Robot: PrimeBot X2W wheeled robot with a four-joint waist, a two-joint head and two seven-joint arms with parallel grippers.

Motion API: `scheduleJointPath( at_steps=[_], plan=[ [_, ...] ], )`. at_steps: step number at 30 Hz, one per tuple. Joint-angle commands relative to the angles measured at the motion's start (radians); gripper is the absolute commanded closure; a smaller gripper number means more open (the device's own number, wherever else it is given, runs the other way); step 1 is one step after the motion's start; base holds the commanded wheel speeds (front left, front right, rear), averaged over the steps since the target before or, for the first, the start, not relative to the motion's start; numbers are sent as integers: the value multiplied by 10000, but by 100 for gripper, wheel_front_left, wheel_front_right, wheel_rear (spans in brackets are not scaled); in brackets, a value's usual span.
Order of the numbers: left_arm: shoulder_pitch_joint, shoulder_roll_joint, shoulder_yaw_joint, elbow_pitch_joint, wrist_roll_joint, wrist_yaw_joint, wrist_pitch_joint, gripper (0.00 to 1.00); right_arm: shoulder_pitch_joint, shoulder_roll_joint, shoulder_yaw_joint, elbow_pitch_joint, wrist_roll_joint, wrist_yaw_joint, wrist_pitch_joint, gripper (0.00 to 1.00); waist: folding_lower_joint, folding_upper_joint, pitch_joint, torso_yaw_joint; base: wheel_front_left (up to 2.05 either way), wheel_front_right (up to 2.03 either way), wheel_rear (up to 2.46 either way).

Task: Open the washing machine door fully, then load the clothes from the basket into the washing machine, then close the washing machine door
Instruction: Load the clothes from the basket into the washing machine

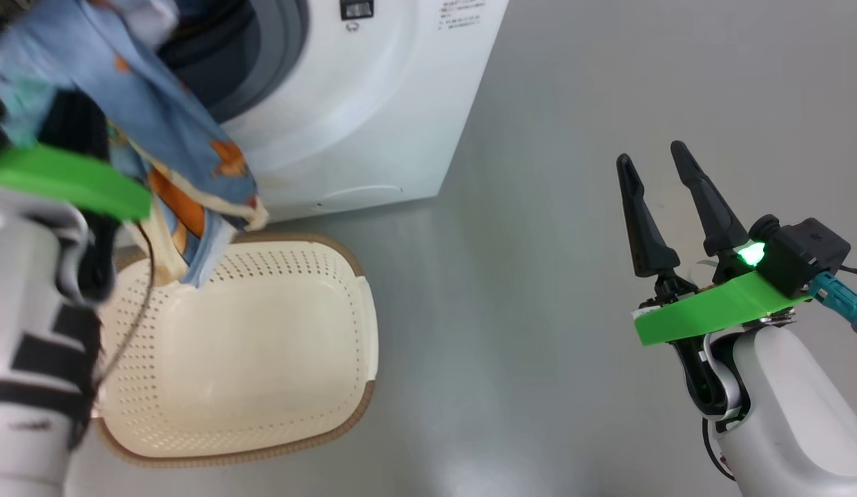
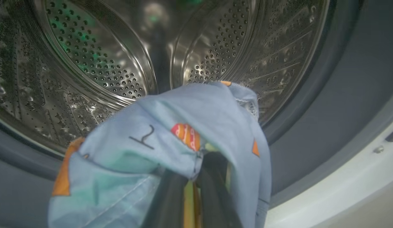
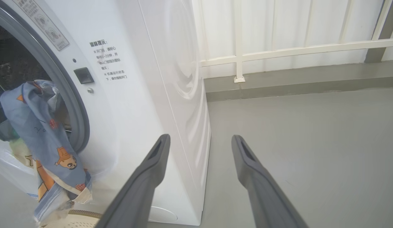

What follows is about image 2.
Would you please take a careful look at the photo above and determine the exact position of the light blue printed garment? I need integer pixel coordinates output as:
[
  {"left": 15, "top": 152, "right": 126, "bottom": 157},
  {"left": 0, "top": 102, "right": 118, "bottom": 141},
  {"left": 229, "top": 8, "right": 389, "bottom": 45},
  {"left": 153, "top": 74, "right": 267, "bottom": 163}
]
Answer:
[{"left": 48, "top": 81, "right": 272, "bottom": 228}]

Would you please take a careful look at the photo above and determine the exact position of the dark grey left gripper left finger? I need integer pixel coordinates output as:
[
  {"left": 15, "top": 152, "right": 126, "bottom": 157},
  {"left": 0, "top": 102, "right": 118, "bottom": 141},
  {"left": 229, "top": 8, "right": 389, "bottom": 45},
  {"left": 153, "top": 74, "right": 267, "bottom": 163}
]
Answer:
[{"left": 141, "top": 169, "right": 189, "bottom": 228}]

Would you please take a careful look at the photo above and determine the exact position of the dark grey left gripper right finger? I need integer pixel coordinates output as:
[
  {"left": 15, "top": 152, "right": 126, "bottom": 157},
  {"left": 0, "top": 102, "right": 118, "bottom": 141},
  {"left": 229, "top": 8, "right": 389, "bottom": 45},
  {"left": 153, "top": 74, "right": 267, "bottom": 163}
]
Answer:
[{"left": 196, "top": 152, "right": 244, "bottom": 228}]

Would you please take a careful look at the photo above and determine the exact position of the stainless steel washing machine drum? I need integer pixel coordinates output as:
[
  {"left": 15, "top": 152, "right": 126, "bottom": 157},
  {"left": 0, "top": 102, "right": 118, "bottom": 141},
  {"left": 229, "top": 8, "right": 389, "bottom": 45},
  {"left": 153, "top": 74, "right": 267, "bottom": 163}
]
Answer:
[{"left": 0, "top": 0, "right": 330, "bottom": 159}]

